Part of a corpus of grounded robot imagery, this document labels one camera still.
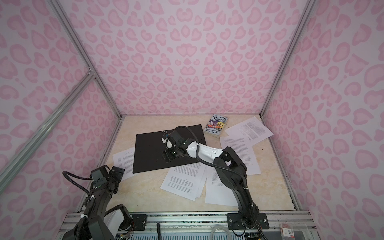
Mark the blue and black file folder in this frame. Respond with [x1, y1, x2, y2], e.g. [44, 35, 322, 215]
[133, 130, 198, 174]

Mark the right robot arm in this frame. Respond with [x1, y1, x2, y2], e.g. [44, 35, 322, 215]
[162, 126, 263, 232]

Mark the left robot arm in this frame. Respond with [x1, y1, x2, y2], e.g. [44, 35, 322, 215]
[63, 165, 134, 240]

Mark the colourful treehouse book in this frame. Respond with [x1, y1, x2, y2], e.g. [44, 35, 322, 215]
[203, 114, 228, 137]

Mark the sheet under centre sheet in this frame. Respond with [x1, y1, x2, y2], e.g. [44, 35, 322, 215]
[196, 169, 207, 198]

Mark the centre right printed sheet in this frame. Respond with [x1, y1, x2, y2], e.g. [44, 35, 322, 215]
[205, 167, 238, 207]

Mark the far right printed sheet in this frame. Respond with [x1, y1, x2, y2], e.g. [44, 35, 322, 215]
[226, 117, 273, 145]

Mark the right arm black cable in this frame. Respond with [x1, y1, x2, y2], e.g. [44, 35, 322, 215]
[170, 125, 250, 193]

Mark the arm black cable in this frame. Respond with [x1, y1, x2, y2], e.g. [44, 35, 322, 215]
[62, 170, 94, 196]
[170, 125, 250, 193]

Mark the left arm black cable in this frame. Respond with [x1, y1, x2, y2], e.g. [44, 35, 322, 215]
[62, 170, 94, 196]

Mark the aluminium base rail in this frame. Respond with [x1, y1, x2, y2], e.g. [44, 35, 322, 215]
[55, 211, 320, 240]

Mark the aluminium frame corner post left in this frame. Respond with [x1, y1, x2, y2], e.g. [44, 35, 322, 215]
[47, 0, 123, 120]

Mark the aluminium frame corner post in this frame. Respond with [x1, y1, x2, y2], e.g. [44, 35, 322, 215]
[47, 0, 123, 120]
[260, 0, 319, 120]

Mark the aluminium frame corner post right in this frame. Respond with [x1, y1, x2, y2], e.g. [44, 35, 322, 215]
[260, 0, 319, 120]

